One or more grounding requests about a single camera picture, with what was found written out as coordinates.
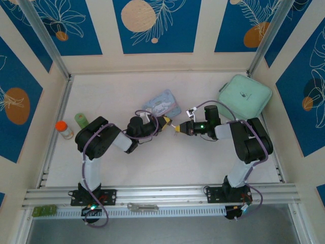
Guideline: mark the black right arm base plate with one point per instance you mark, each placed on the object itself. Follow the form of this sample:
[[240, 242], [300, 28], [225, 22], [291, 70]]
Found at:
[[215, 195]]

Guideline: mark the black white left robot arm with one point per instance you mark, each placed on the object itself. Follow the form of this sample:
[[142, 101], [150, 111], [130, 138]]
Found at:
[[96, 142]]

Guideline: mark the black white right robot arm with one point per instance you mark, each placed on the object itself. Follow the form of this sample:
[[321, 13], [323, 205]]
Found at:
[[251, 142]]

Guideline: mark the black controller board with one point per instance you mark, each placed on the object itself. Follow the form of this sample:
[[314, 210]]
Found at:
[[87, 211], [236, 213]]

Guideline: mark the green cylinder container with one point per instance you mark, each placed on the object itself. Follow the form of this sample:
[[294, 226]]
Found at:
[[81, 119]]

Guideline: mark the small dark padlock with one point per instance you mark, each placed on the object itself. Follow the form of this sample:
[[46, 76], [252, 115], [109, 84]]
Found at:
[[171, 124]]

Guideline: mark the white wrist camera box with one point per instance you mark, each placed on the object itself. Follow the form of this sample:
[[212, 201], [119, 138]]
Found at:
[[145, 116], [191, 112]]

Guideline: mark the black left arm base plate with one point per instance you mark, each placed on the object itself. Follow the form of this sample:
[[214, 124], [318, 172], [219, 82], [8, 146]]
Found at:
[[109, 197]]

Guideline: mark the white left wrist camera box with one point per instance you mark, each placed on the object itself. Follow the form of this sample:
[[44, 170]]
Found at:
[[145, 116]]

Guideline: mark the aluminium corner post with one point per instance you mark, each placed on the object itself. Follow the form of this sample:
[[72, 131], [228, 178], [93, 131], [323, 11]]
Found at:
[[43, 35], [270, 33]]

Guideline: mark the mint green zip pouch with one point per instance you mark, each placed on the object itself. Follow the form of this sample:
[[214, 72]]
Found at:
[[245, 95]]

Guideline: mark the light blue cartoon pouch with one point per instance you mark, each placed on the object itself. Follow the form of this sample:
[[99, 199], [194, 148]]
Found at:
[[162, 104]]

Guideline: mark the orange capped clear bottle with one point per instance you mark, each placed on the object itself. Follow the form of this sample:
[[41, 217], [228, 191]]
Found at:
[[63, 128]]

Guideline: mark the aluminium frame rail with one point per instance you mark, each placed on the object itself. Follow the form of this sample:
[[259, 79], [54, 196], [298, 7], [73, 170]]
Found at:
[[165, 194]]

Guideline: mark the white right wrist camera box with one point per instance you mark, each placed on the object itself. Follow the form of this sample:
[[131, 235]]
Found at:
[[191, 112]]

